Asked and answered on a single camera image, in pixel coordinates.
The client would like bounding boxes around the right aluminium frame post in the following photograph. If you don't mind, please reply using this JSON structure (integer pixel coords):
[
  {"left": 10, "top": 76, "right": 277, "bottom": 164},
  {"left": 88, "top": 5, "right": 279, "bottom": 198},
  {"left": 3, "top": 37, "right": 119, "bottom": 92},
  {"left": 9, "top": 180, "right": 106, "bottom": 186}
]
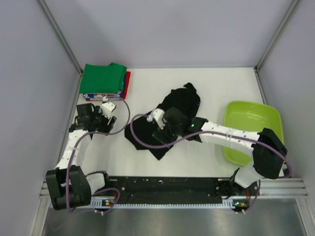
[{"left": 254, "top": 0, "right": 301, "bottom": 73}]

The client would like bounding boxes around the blue printed folded t-shirt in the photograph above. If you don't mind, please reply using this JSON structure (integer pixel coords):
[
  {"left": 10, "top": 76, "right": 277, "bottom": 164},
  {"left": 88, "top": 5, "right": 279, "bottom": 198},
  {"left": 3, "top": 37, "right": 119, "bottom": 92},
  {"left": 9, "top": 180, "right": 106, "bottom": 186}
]
[{"left": 82, "top": 73, "right": 128, "bottom": 101}]

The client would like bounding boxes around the aluminium frame post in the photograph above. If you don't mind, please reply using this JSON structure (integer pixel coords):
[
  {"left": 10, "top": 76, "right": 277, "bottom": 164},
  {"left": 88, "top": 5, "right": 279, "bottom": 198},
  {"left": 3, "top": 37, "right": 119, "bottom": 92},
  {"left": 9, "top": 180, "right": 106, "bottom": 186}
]
[
  {"left": 254, "top": 0, "right": 301, "bottom": 73},
  {"left": 36, "top": 0, "right": 83, "bottom": 74}
]

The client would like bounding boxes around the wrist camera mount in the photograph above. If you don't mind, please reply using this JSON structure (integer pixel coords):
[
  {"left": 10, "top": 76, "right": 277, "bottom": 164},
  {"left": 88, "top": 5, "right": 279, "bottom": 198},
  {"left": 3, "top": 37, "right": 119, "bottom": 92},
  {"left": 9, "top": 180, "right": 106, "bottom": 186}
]
[
  {"left": 147, "top": 108, "right": 165, "bottom": 129},
  {"left": 100, "top": 101, "right": 116, "bottom": 119}
]

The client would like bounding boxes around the lime green plastic bin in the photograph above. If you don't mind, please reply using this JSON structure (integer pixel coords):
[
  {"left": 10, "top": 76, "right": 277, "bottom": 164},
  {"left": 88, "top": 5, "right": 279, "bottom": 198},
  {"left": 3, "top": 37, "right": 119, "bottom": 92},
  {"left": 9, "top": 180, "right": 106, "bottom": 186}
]
[{"left": 216, "top": 100, "right": 284, "bottom": 167}]

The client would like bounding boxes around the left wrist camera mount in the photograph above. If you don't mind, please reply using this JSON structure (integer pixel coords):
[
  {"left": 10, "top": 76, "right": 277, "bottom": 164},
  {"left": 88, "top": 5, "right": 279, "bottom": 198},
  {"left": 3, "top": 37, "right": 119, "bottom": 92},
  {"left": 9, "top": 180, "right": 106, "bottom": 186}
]
[{"left": 100, "top": 101, "right": 116, "bottom": 119}]

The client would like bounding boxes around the red folded t-shirt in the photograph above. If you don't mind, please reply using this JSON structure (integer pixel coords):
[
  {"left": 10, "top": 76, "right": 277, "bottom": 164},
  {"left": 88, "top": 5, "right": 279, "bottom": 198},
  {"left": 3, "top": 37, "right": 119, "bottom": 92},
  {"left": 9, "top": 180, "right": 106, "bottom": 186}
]
[{"left": 85, "top": 71, "right": 131, "bottom": 102}]

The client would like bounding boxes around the left aluminium frame post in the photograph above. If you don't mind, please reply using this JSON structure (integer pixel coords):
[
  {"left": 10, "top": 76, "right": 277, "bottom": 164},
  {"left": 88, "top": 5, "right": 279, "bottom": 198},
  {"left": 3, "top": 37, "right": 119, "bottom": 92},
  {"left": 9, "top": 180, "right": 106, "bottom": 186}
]
[{"left": 36, "top": 0, "right": 83, "bottom": 74}]

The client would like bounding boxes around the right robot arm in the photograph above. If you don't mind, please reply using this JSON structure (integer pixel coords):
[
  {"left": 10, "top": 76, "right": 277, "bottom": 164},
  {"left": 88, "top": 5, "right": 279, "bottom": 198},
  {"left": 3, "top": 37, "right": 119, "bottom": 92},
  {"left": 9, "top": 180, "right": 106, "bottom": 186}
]
[{"left": 147, "top": 108, "right": 287, "bottom": 195}]

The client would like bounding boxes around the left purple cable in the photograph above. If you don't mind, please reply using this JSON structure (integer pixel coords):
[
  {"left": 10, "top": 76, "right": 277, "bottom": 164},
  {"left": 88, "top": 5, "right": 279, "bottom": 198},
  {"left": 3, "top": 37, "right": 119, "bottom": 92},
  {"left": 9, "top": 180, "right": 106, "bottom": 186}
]
[{"left": 63, "top": 94, "right": 131, "bottom": 212}]

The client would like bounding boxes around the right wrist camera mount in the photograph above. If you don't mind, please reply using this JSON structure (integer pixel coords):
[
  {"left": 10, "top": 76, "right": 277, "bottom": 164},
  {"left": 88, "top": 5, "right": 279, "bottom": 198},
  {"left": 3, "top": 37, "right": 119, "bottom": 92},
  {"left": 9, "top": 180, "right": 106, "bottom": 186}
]
[{"left": 147, "top": 108, "right": 165, "bottom": 129}]

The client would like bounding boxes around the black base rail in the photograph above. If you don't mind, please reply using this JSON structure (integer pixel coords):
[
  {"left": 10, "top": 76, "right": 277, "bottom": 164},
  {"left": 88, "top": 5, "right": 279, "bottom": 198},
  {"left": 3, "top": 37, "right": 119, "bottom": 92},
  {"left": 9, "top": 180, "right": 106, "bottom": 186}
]
[{"left": 108, "top": 175, "right": 237, "bottom": 204}]

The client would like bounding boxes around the green folded t-shirt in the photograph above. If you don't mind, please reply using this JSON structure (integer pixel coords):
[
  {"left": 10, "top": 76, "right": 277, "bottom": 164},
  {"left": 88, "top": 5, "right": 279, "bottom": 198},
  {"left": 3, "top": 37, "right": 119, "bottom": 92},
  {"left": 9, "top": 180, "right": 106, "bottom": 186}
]
[{"left": 79, "top": 63, "right": 127, "bottom": 94}]

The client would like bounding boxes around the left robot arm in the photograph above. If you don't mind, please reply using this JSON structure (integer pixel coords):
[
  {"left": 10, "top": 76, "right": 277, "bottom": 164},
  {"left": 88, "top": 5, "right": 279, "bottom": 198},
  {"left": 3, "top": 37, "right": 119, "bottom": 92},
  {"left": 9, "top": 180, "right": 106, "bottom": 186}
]
[{"left": 45, "top": 101, "right": 116, "bottom": 210}]

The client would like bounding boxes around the grey slotted cable duct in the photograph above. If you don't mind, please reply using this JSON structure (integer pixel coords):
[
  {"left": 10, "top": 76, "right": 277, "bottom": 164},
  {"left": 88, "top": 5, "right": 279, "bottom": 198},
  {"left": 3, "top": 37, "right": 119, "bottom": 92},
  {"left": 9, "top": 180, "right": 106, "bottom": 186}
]
[{"left": 91, "top": 198, "right": 249, "bottom": 209}]

